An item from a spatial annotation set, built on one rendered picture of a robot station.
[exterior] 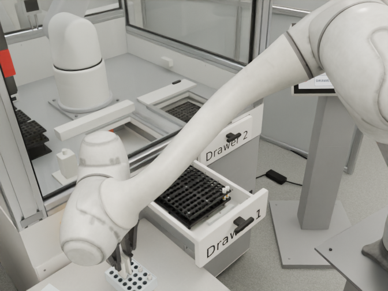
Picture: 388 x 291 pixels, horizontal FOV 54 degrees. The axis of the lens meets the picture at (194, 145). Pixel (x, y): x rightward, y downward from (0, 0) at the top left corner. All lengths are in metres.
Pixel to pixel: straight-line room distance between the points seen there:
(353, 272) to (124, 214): 0.73
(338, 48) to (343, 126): 1.36
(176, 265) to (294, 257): 1.12
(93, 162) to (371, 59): 0.54
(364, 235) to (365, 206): 1.35
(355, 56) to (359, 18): 0.07
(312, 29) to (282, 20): 2.01
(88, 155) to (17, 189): 0.29
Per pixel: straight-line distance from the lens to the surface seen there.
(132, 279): 1.11
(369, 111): 0.54
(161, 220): 1.15
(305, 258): 2.20
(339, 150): 2.01
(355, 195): 2.72
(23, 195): 1.05
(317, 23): 0.69
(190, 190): 1.19
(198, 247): 1.02
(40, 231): 1.14
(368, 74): 0.53
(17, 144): 0.98
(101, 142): 0.80
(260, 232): 2.32
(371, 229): 1.34
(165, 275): 1.15
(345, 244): 1.27
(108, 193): 0.69
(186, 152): 0.68
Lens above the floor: 1.67
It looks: 34 degrees down
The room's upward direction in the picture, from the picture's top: 1 degrees counter-clockwise
